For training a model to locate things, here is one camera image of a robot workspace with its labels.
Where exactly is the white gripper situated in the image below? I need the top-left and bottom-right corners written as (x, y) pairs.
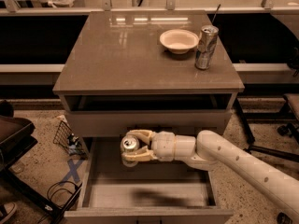
top-left (121, 130), bottom-right (175, 161)

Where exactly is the green 7up soda can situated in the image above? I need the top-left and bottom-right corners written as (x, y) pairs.
top-left (120, 135), bottom-right (140, 167)

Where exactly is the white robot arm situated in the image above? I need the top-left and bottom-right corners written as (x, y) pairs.
top-left (121, 130), bottom-right (299, 223)

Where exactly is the open grey middle drawer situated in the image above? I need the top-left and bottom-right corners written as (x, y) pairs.
top-left (64, 138), bottom-right (233, 224)

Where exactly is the closed grey top drawer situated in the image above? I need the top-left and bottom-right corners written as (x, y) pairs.
top-left (65, 110), bottom-right (232, 137)

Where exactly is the grey drawer cabinet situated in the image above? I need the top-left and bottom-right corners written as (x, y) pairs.
top-left (52, 10), bottom-right (245, 224)

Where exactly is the silver blue energy drink can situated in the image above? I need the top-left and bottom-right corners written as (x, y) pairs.
top-left (195, 25), bottom-right (219, 70)

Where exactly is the blue tape cross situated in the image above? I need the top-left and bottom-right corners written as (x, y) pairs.
top-left (60, 160), bottom-right (83, 186)

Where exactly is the white paper bowl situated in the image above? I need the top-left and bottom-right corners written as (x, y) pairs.
top-left (160, 29), bottom-right (199, 54)

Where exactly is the dark chair at left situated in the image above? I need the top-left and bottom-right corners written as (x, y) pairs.
top-left (0, 99), bottom-right (82, 224)

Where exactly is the black office chair base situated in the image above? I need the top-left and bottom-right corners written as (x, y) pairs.
top-left (233, 92), bottom-right (299, 224)

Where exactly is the shoe at bottom left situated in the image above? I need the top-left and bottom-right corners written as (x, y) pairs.
top-left (0, 202), bottom-right (17, 224)

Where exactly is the black wire basket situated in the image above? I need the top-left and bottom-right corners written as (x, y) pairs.
top-left (53, 121), bottom-right (86, 159)

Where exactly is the black cable on floor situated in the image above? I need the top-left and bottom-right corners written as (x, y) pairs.
top-left (36, 180), bottom-right (82, 224)

